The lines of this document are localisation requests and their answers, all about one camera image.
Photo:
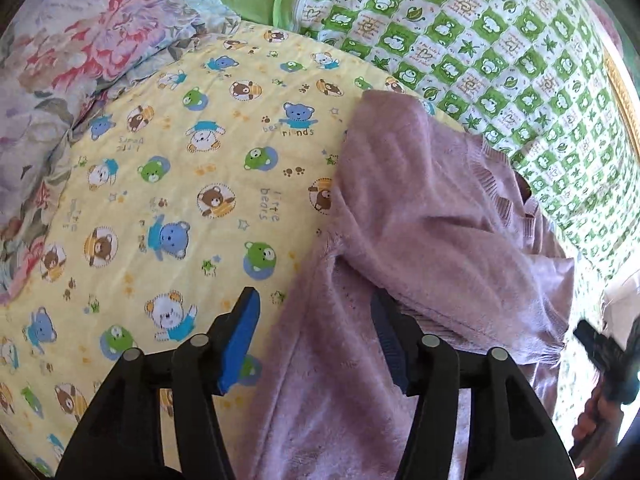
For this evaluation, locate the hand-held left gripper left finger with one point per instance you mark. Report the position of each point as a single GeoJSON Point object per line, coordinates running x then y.
{"type": "Point", "coordinates": [241, 342]}

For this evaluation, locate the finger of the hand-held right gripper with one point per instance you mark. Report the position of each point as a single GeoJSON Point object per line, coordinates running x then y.
{"type": "Point", "coordinates": [590, 342]}

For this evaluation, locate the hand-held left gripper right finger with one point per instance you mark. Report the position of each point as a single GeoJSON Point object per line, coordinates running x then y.
{"type": "Point", "coordinates": [391, 345]}

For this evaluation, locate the purple knit sweater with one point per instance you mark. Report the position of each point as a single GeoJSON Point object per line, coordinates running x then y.
{"type": "Point", "coordinates": [400, 220]}

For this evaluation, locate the person's right hand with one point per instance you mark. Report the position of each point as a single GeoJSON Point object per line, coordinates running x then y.
{"type": "Point", "coordinates": [597, 417]}

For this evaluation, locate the white cloth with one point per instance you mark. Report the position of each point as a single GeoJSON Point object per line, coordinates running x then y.
{"type": "Point", "coordinates": [622, 300]}

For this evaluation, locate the yellow bear print bedsheet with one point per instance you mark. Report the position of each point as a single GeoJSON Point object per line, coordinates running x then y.
{"type": "Point", "coordinates": [190, 185]}

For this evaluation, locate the green frog checkered quilt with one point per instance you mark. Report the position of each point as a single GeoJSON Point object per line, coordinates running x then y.
{"type": "Point", "coordinates": [490, 50]}

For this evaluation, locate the purple floral quilt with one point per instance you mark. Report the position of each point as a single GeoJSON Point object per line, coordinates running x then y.
{"type": "Point", "coordinates": [75, 60]}

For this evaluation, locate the gold picture frame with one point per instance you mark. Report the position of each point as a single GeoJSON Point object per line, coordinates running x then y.
{"type": "Point", "coordinates": [624, 105]}

